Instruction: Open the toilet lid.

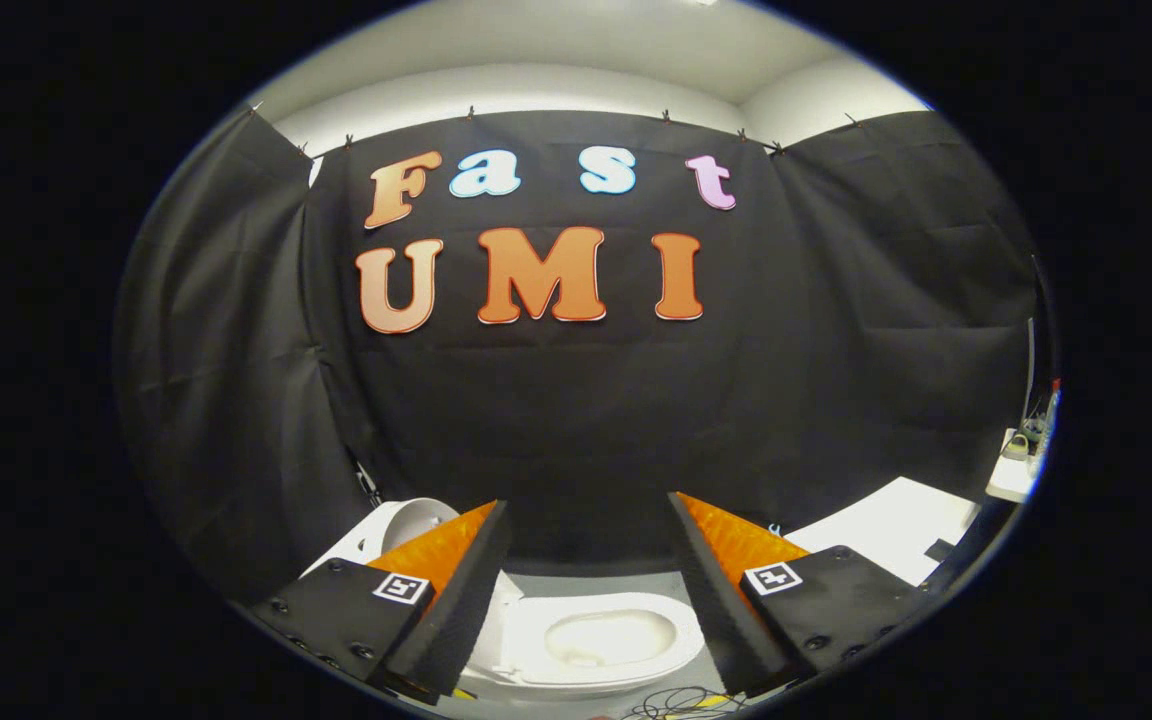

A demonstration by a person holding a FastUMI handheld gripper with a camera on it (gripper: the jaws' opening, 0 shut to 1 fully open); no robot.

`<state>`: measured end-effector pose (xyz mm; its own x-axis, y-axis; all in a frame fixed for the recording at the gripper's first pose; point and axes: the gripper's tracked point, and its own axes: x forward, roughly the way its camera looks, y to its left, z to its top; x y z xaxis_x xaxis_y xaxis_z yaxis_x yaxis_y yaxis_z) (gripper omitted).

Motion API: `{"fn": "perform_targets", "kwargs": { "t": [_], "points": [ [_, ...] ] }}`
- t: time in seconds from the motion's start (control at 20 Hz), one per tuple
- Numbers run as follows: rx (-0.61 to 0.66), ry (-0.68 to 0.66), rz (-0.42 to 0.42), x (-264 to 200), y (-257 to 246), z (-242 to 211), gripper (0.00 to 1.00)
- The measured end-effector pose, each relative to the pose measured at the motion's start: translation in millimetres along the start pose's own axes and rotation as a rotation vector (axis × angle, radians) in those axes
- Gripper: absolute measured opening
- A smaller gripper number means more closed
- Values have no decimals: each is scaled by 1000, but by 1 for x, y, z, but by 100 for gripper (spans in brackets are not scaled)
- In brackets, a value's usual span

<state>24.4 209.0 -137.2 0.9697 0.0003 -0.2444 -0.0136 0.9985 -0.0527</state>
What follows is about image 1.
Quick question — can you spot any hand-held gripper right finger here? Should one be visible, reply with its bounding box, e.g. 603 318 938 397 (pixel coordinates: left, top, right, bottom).
668 491 925 700

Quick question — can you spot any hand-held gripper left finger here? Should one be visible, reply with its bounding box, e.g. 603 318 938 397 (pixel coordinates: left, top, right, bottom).
249 499 514 701

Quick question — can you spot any white toilet seat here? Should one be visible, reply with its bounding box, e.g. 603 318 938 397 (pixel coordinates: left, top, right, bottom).
491 590 708 693

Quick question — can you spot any white toilet with tank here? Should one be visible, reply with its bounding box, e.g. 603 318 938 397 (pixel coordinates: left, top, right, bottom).
301 515 709 701

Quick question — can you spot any thin dark rod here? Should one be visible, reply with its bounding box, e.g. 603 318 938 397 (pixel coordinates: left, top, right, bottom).
344 448 384 508

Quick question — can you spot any black backdrop cloth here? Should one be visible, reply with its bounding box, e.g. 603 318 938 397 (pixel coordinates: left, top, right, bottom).
114 105 1042 606

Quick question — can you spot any white side shelf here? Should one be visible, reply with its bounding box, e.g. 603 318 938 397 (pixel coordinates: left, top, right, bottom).
984 428 1042 504

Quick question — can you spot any grey vertical pole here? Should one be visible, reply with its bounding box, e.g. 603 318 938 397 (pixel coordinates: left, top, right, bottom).
1024 258 1039 433

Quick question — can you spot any row of small cloth clips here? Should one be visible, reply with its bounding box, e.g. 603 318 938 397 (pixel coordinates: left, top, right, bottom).
250 100 862 157

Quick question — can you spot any tangle of black cables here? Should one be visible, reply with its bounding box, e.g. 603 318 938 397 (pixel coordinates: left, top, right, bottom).
624 685 749 720

